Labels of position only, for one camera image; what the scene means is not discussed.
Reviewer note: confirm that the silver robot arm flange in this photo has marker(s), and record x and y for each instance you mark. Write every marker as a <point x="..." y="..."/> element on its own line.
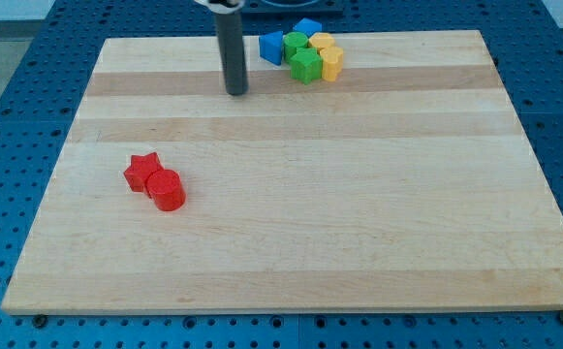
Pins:
<point x="222" y="7"/>

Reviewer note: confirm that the green star block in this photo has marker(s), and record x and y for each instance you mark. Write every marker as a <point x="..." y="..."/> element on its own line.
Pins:
<point x="306" y="65"/>

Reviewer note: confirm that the red cylinder block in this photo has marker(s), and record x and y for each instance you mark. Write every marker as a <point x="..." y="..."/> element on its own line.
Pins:
<point x="165" y="190"/>

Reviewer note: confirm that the light wooden board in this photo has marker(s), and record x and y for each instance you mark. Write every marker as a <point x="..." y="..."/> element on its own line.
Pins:
<point x="406" y="185"/>

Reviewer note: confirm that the yellow heart block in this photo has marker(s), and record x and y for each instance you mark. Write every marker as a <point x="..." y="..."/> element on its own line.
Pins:
<point x="332" y="62"/>

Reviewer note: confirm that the blue triangle block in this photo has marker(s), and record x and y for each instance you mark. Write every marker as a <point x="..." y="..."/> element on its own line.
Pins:
<point x="271" y="47"/>

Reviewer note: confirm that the green cylinder block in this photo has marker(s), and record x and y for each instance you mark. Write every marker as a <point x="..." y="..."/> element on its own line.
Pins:
<point x="292" y="41"/>

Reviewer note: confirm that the red star block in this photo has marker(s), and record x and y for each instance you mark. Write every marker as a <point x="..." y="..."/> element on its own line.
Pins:
<point x="141" y="168"/>

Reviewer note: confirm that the yellow hexagon block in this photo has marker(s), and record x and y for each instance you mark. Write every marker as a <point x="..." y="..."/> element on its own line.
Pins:
<point x="321" y="40"/>

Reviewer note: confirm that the blue cube block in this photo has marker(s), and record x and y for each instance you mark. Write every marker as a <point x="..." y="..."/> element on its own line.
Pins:
<point x="308" y="26"/>

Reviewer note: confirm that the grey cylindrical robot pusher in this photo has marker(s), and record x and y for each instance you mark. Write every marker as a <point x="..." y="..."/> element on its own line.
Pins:
<point x="232" y="52"/>

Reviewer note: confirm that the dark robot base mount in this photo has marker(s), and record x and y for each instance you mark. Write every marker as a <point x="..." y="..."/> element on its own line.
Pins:
<point x="293" y="6"/>

